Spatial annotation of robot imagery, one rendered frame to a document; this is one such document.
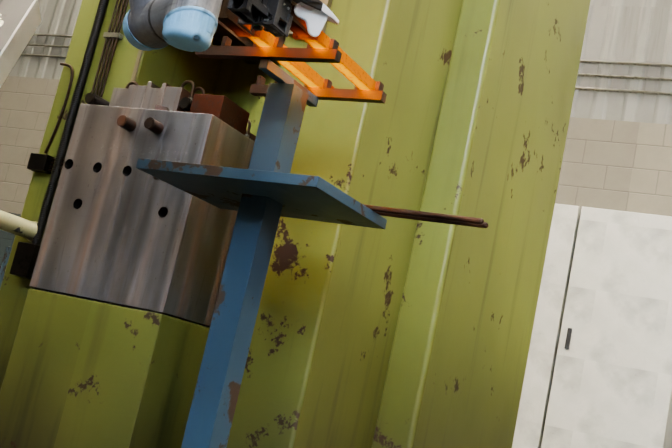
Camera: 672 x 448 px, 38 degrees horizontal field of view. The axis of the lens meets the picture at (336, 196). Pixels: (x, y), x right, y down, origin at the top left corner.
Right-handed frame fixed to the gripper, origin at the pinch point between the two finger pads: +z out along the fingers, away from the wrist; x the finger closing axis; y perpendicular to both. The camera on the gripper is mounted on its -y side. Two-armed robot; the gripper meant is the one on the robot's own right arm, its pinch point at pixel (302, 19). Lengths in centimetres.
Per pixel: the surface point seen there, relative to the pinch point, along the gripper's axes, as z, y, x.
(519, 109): 130, -30, -1
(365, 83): 25.5, 2.1, 1.5
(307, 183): 4.3, 28.7, 5.9
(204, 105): 36, 6, -44
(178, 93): 36, 3, -52
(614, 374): 565, 8, -46
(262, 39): 4.6, 2.2, -10.5
